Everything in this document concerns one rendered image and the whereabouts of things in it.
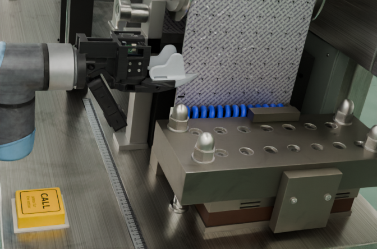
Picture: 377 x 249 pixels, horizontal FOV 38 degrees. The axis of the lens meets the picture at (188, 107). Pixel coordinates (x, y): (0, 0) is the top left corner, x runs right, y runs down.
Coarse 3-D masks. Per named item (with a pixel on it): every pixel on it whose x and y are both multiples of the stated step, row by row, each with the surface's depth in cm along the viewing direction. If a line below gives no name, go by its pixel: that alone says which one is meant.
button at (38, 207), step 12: (24, 192) 87; (36, 192) 87; (48, 192) 88; (60, 192) 88; (24, 204) 84; (36, 204) 85; (48, 204) 85; (60, 204) 85; (24, 216) 82; (36, 216) 82; (48, 216) 83; (60, 216) 84
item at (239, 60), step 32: (192, 32) 91; (224, 32) 93; (256, 32) 95; (288, 32) 97; (192, 64) 94; (224, 64) 96; (256, 64) 98; (288, 64) 101; (192, 96) 97; (224, 96) 99; (256, 96) 102; (288, 96) 104
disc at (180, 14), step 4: (188, 0) 87; (184, 4) 89; (188, 4) 88; (184, 8) 89; (188, 8) 88; (168, 12) 97; (172, 12) 95; (176, 12) 93; (180, 12) 91; (184, 12) 90; (172, 16) 95; (176, 16) 93; (180, 16) 91; (184, 16) 90; (176, 20) 93; (180, 20) 92
